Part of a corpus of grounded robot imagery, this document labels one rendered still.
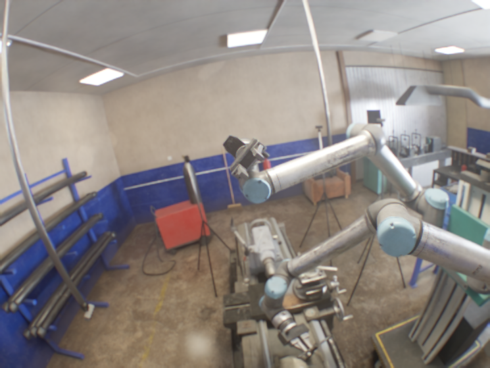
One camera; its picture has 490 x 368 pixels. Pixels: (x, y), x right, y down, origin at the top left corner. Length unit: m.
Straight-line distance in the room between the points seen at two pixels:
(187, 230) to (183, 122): 2.38
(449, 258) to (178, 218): 3.77
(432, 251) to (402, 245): 0.11
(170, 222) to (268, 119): 3.01
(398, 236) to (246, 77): 4.77
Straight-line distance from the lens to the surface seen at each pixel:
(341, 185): 5.10
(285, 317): 1.05
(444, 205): 1.37
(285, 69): 5.31
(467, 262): 0.85
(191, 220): 4.03
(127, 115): 5.58
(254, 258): 1.80
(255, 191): 0.76
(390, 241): 0.70
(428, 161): 6.17
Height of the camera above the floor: 2.17
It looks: 18 degrees down
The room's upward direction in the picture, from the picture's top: 10 degrees counter-clockwise
